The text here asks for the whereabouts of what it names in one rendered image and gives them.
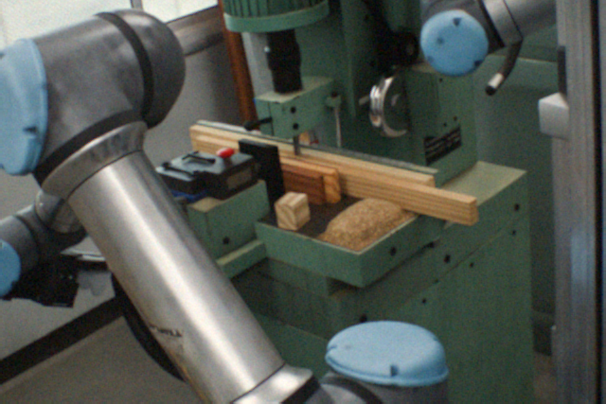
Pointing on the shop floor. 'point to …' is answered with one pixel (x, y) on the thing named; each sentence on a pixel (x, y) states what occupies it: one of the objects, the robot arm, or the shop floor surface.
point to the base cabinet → (458, 324)
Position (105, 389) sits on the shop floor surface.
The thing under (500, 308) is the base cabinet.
